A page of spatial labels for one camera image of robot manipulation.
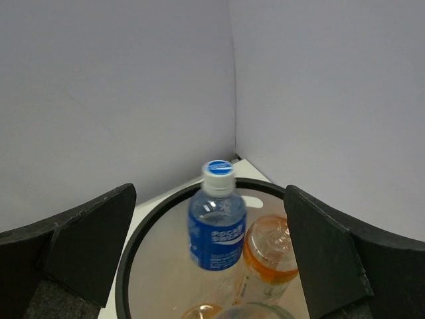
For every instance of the tall orange label clear bottle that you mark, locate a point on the tall orange label clear bottle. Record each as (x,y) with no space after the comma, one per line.
(269,262)

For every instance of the Pepsi blue label clear bottle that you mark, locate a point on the Pepsi blue label clear bottle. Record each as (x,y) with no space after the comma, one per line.
(254,310)

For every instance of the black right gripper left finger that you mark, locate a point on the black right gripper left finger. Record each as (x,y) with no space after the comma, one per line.
(64,266)

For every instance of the Pocari Sweat blue label bottle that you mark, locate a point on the Pocari Sweat blue label bottle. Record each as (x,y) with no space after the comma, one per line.
(216,219)

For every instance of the small orange juice bottle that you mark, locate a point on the small orange juice bottle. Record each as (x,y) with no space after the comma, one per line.
(202,311)

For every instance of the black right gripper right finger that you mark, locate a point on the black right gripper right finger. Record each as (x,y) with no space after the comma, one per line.
(349,268)

